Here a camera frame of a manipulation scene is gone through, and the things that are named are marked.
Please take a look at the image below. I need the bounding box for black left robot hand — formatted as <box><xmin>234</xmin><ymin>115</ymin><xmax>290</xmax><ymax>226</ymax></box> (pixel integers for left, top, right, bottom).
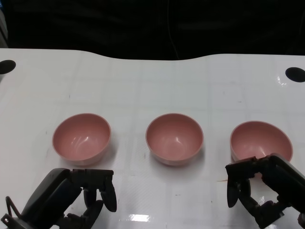
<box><xmin>20</xmin><ymin>168</ymin><xmax>118</xmax><ymax>229</ymax></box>

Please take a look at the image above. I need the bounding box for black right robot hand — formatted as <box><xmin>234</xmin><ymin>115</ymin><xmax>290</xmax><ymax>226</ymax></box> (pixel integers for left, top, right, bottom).
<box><xmin>225</xmin><ymin>154</ymin><xmax>305</xmax><ymax>229</ymax></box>

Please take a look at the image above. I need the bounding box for pink plastic bowl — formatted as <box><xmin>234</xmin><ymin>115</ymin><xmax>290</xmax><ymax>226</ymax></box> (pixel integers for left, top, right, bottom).
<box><xmin>51</xmin><ymin>113</ymin><xmax>112</xmax><ymax>167</ymax></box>
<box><xmin>230</xmin><ymin>120</ymin><xmax>293</xmax><ymax>167</ymax></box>
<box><xmin>145</xmin><ymin>113</ymin><xmax>204</xmax><ymax>167</ymax></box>

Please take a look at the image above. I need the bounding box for grey white background object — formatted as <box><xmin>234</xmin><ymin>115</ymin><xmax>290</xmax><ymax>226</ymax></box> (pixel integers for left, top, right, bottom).
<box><xmin>0</xmin><ymin>11</ymin><xmax>9</xmax><ymax>46</ymax></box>

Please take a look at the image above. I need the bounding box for black backdrop cloth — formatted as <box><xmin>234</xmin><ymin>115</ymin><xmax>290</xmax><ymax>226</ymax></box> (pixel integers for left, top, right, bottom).
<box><xmin>0</xmin><ymin>0</ymin><xmax>305</xmax><ymax>61</ymax></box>

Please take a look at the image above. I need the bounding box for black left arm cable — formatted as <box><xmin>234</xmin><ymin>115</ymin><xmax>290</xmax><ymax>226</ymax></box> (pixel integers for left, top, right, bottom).
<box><xmin>4</xmin><ymin>195</ymin><xmax>24</xmax><ymax>218</ymax></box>

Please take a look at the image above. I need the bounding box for black table cable grommet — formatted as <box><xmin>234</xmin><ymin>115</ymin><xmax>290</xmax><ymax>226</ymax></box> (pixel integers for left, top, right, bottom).
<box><xmin>285</xmin><ymin>67</ymin><xmax>305</xmax><ymax>83</ymax></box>
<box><xmin>0</xmin><ymin>60</ymin><xmax>17</xmax><ymax>75</ymax></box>

